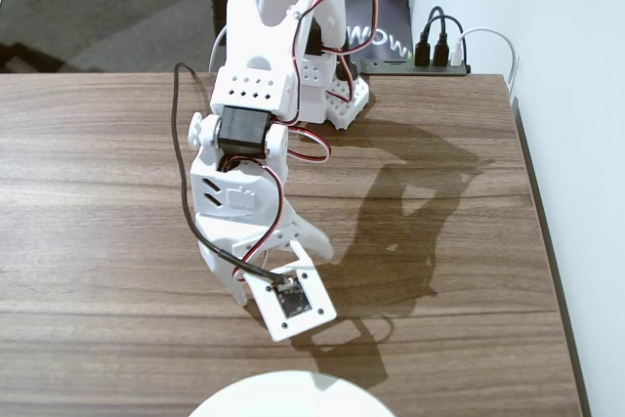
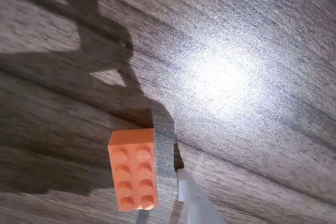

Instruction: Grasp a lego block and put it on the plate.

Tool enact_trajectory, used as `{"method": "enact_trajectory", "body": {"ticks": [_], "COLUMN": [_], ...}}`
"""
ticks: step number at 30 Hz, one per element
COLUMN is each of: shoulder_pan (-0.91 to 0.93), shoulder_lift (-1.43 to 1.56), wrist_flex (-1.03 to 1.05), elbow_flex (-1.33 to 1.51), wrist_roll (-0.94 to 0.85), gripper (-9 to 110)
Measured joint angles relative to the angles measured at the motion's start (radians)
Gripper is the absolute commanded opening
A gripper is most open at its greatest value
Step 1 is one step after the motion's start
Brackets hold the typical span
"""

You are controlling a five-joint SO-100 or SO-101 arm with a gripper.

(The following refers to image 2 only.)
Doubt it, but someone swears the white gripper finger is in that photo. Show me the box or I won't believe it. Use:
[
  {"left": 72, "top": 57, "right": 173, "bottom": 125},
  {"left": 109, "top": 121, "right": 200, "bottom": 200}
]
[{"left": 175, "top": 168, "right": 227, "bottom": 224}]

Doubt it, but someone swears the orange lego block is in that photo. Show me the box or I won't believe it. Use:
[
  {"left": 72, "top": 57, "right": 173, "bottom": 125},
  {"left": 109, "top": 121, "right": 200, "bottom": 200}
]
[{"left": 107, "top": 127, "right": 160, "bottom": 212}]

